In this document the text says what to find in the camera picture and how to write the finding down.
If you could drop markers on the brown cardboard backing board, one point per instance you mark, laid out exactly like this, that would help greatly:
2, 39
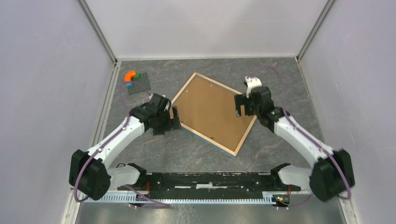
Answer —
210, 114

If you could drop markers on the light wooden picture frame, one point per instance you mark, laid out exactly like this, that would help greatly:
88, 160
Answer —
216, 145

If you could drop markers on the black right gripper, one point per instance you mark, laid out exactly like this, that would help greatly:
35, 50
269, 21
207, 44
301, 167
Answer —
242, 99

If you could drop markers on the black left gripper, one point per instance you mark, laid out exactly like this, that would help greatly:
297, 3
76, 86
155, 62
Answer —
174, 123

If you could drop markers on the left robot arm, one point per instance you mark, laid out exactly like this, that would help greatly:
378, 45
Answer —
90, 171

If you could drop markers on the orange curved toy block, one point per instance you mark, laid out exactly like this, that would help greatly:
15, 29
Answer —
129, 76

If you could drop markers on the grey building block baseplate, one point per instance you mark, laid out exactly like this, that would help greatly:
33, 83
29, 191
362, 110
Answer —
142, 84

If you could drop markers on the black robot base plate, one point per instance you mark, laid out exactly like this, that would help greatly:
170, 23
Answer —
210, 185

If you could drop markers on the aluminium rail with cable comb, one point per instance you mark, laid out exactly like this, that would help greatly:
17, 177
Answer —
141, 196

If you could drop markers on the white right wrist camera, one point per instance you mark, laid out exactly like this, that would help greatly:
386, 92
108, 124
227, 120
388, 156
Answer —
251, 83

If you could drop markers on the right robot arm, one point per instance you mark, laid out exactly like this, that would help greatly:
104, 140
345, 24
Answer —
331, 172

